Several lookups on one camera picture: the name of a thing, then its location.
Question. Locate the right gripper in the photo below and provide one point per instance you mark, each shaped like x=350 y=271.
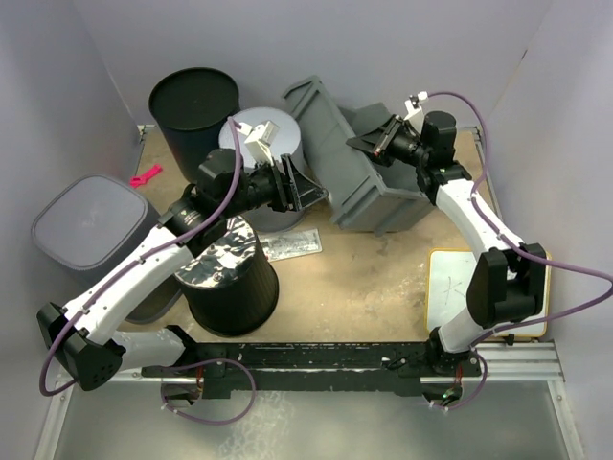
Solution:
x=369 y=141

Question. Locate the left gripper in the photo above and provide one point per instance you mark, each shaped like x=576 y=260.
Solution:
x=303 y=185

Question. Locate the light grey plastic bucket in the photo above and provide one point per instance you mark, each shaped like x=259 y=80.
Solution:
x=288 y=140

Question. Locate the grey rectangular plastic crate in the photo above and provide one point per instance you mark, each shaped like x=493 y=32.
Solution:
x=363 y=196

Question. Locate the black cylindrical bin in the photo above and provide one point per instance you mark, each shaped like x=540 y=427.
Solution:
x=231 y=288

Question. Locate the dark blue cylindrical bin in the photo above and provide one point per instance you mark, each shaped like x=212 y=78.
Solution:
x=190 y=107

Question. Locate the grey ribbed laundry basket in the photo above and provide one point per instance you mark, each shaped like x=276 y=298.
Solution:
x=93 y=225

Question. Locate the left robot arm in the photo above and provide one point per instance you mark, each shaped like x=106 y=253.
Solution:
x=82 y=335

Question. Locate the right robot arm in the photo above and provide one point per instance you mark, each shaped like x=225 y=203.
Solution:
x=508 y=284

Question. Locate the clear plastic label card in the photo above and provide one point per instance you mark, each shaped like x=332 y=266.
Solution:
x=292 y=244

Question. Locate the pink plastic clip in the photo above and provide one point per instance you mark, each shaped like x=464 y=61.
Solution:
x=143 y=178

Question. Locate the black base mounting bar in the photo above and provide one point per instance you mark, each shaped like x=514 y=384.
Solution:
x=401 y=368

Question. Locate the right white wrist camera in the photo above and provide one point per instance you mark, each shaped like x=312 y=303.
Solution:
x=414 y=109

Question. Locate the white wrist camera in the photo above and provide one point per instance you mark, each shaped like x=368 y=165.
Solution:
x=258 y=140
x=414 y=109

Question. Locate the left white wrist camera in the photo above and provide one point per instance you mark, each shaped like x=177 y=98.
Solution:
x=258 y=140

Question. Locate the small whiteboard with yellow frame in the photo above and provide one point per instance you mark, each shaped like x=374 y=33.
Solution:
x=449 y=274

